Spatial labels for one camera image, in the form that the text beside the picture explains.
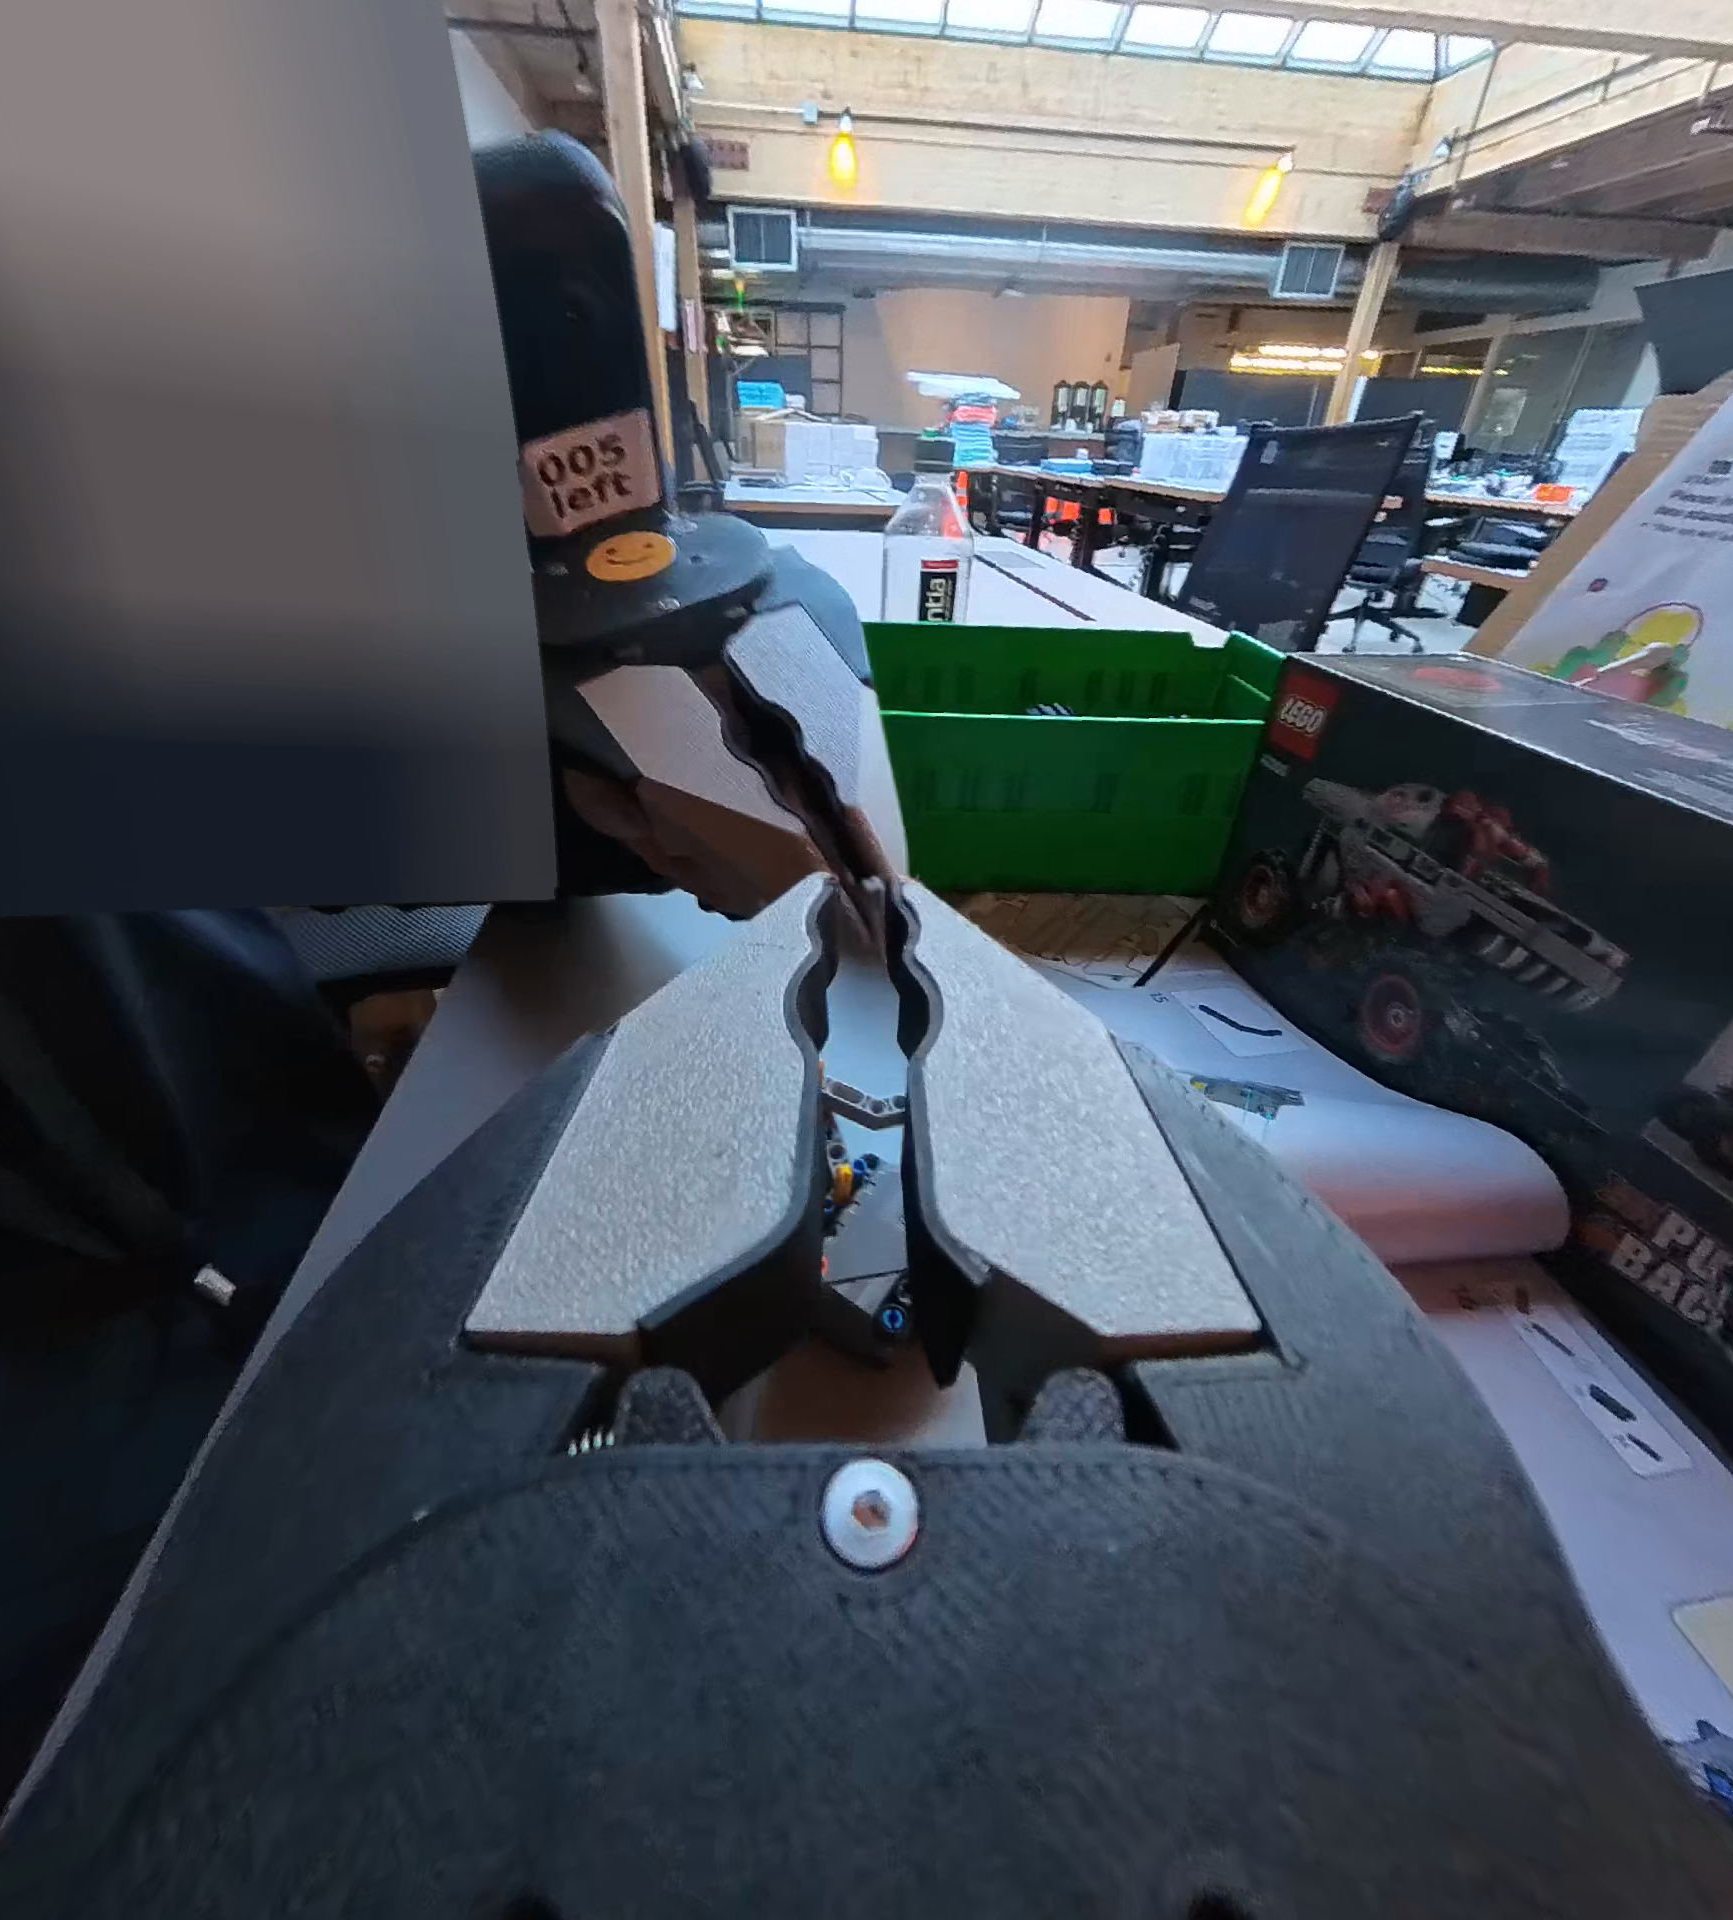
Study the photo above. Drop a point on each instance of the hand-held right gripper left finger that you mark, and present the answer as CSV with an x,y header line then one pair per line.
x,y
687,1170

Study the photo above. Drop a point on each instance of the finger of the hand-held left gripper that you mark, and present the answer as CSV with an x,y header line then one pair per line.
x,y
813,691
672,729

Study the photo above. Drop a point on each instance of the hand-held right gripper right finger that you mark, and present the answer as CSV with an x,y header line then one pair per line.
x,y
1078,1184

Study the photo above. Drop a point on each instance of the partly built lego model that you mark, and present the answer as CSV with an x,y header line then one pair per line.
x,y
859,1111

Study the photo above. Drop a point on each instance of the green plastic bin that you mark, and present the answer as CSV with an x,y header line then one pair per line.
x,y
1078,795

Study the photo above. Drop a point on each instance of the black lego set box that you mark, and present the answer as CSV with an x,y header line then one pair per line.
x,y
1481,900

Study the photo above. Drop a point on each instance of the person's left hand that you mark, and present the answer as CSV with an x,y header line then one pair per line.
x,y
724,859

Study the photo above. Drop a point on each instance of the black white printed packet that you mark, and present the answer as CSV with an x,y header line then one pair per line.
x,y
927,578

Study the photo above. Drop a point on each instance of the yellow pendant lamp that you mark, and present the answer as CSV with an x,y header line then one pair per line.
x,y
1268,191
843,153

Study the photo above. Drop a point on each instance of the open instruction booklet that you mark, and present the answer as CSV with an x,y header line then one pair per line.
x,y
1405,1154

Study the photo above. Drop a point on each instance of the cluttered background desk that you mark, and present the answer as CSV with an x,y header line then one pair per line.
x,y
1107,480

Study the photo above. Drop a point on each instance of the black mesh office chair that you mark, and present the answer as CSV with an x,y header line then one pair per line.
x,y
1286,524

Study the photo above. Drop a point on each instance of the person's dark clothing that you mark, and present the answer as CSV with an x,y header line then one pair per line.
x,y
87,1201

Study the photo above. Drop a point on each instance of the printed instruction poster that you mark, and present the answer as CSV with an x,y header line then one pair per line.
x,y
1706,600

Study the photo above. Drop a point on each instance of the grey ventilation duct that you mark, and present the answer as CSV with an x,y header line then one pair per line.
x,y
1031,255

